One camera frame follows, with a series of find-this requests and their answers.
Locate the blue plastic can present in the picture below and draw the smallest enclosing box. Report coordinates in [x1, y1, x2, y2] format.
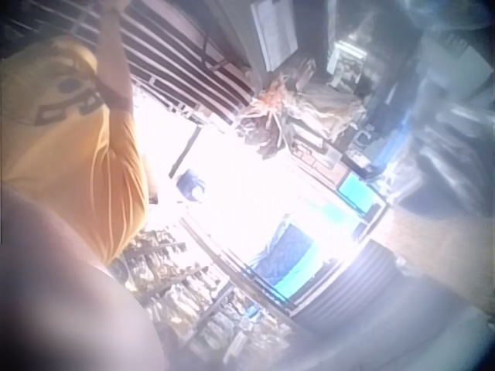
[176, 168, 207, 203]

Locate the white metal grille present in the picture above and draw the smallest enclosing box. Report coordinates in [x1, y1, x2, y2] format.
[7, 0, 256, 125]

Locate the corrugated metal sheet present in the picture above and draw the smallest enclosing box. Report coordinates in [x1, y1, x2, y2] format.
[305, 237, 403, 314]

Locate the white board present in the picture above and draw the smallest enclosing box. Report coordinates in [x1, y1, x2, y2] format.
[250, 0, 299, 73]

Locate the turquoise box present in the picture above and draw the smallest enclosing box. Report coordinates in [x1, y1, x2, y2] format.
[335, 172, 382, 216]

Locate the blue patterned mat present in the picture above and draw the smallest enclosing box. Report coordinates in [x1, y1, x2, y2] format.
[247, 222, 316, 301]

